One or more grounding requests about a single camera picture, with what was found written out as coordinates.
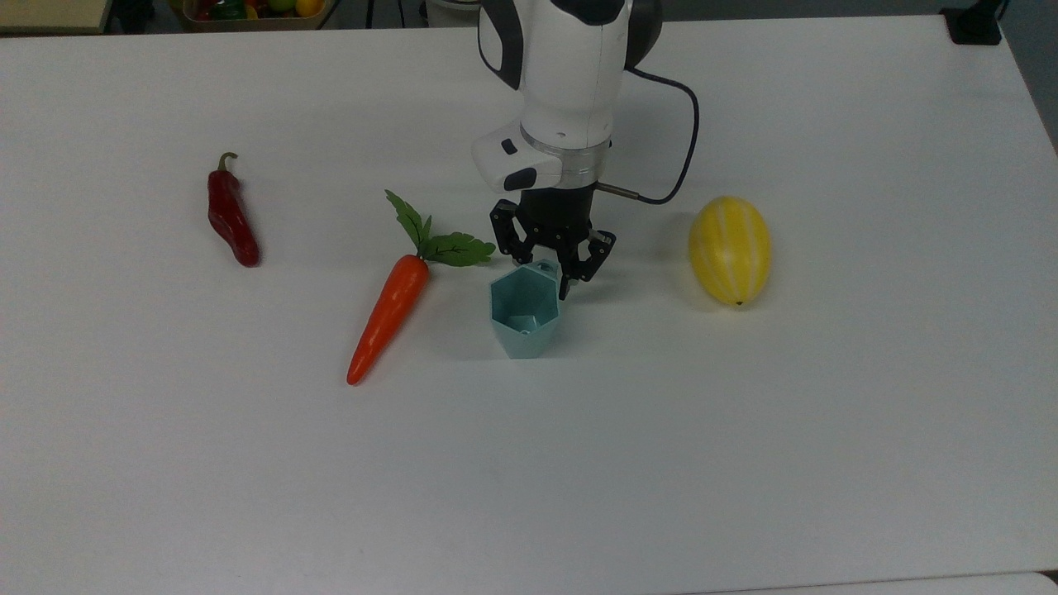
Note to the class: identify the yellow striped toy melon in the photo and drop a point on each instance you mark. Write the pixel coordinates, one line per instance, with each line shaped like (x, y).
(730, 248)

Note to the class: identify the light wooden board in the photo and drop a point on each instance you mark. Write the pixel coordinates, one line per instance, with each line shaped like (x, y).
(50, 15)

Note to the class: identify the orange toy carrot, green leaves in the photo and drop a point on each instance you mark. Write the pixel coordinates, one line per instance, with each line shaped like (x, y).
(395, 306)

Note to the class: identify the teal hexagonal plastic mug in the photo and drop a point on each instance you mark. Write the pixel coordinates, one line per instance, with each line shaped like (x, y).
(522, 318)

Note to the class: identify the red toy chili pepper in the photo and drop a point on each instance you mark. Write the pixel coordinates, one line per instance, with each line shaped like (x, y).
(230, 216)

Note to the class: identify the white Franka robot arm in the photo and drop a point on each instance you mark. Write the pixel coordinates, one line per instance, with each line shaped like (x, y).
(566, 83)

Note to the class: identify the black table clamp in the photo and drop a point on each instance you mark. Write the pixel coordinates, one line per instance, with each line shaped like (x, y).
(974, 23)

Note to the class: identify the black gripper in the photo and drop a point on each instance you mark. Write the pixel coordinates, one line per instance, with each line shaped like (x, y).
(558, 215)

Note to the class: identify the basket of toy fruit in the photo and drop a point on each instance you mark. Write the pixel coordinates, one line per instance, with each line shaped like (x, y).
(248, 15)

